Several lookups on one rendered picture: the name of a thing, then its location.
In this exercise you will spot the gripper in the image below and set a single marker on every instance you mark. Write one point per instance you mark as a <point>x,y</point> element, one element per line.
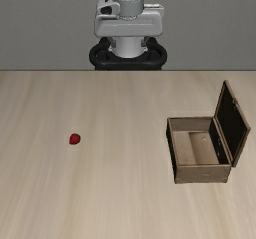
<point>133,24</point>

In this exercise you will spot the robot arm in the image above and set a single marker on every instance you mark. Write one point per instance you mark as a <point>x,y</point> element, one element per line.
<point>128,48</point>

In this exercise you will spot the red strawberry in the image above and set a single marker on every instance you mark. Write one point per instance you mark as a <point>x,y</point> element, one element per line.
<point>74,139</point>

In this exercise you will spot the brown wooden box lid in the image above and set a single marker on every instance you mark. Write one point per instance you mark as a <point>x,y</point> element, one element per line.
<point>232,123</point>

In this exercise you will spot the brown wooden box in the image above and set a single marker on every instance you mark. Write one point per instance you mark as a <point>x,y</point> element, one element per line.
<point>202,174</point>

